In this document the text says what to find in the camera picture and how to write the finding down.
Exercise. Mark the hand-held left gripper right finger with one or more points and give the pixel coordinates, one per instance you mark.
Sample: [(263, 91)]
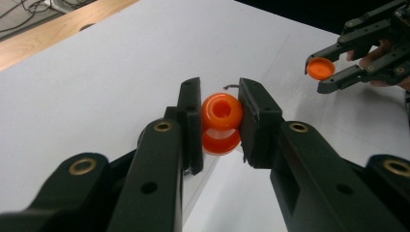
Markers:
[(306, 167)]

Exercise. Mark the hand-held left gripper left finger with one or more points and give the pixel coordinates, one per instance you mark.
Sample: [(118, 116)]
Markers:
[(154, 177)]

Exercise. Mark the orange bottle cap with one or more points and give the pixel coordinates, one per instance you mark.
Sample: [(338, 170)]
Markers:
[(320, 69)]

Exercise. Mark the small orange bottle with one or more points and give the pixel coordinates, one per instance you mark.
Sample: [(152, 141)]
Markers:
[(212, 120)]

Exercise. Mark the wooden table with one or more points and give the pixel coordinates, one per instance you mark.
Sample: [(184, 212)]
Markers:
[(38, 42)]

